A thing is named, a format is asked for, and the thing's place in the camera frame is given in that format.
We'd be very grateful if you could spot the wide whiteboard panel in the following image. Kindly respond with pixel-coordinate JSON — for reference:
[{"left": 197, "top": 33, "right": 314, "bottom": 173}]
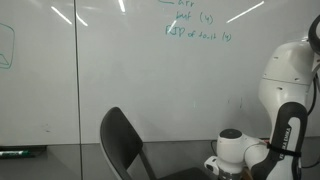
[{"left": 75, "top": 0, "right": 320, "bottom": 145}]

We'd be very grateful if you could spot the green whiteboard marker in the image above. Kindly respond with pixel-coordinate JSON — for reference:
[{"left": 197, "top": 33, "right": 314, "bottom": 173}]
[{"left": 0, "top": 150, "right": 32, "bottom": 158}]

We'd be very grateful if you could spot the black office chair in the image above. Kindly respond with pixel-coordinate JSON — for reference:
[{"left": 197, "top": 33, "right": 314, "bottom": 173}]
[{"left": 99, "top": 106, "right": 213, "bottom": 180}]

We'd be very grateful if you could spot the green marker on tray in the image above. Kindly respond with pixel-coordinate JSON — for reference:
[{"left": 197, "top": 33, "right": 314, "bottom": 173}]
[{"left": 0, "top": 145, "right": 47, "bottom": 160}]

